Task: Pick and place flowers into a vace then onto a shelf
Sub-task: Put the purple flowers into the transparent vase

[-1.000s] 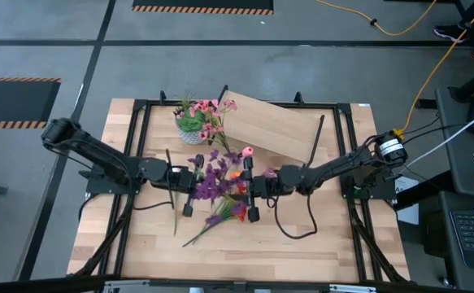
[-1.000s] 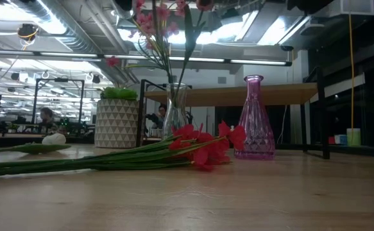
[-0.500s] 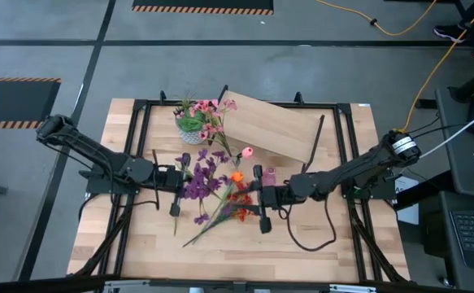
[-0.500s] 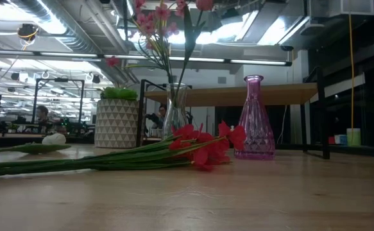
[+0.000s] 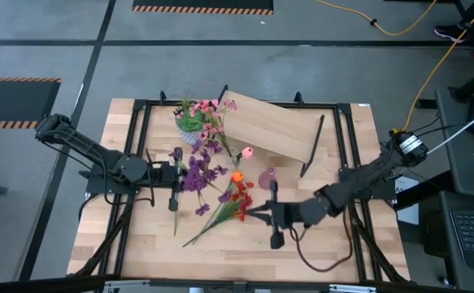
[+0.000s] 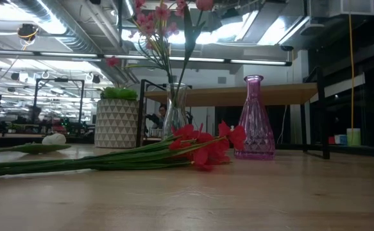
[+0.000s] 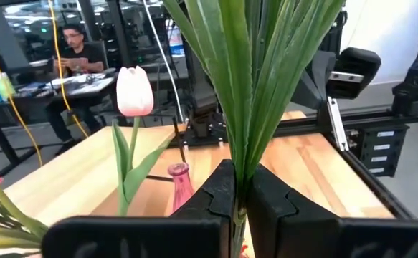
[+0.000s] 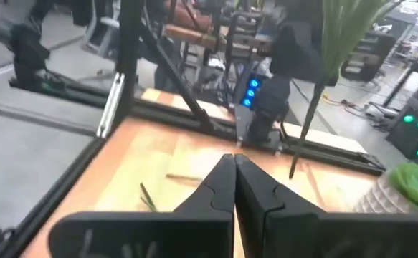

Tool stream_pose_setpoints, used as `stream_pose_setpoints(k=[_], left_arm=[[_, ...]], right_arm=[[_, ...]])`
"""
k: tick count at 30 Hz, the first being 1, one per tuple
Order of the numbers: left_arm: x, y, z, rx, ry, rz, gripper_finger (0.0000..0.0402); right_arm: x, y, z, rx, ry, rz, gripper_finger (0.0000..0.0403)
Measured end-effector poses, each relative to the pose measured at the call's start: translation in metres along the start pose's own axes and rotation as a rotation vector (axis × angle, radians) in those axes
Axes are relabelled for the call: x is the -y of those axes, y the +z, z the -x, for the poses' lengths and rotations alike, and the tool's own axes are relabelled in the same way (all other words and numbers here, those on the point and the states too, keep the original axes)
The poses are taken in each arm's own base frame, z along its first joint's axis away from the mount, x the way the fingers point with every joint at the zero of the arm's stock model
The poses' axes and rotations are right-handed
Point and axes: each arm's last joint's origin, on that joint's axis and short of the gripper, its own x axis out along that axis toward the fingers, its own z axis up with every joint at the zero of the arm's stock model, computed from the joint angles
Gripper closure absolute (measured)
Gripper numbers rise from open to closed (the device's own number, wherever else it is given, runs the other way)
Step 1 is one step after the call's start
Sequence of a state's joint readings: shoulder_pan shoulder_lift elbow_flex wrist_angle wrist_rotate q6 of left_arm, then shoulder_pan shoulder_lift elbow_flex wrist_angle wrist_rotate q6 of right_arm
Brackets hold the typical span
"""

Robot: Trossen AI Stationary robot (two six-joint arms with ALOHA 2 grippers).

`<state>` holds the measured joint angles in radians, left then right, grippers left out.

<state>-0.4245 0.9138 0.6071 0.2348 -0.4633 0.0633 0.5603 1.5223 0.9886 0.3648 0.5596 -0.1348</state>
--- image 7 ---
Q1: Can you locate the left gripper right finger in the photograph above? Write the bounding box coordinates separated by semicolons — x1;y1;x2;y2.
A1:
246;165;418;258

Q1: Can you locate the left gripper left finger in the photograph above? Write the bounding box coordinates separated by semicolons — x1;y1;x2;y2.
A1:
42;160;237;258

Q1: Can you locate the pink glass vase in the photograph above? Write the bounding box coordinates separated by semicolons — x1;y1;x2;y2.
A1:
167;162;197;214

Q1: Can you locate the pink artificial tulip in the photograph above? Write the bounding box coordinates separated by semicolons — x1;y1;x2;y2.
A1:
110;65;174;218

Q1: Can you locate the purple artificial flower bunch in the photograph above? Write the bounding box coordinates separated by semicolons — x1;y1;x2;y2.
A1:
161;0;346;258

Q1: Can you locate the control box with white labels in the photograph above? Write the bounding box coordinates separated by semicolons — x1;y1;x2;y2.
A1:
351;125;410;178

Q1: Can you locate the dark grey desk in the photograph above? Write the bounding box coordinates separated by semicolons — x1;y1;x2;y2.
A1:
0;67;118;176

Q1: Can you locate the person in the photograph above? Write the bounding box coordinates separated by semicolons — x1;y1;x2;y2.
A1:
45;23;105;144

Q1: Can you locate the green translucent container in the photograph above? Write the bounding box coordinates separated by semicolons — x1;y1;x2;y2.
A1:
0;72;16;103

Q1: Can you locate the silver aluminium bracket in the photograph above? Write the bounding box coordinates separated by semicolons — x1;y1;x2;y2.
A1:
328;95;350;152

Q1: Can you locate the white cable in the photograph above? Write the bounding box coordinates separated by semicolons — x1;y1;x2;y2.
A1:
142;0;186;125

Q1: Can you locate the yellow cable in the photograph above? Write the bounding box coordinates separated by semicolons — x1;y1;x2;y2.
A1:
0;27;44;168
47;0;89;139

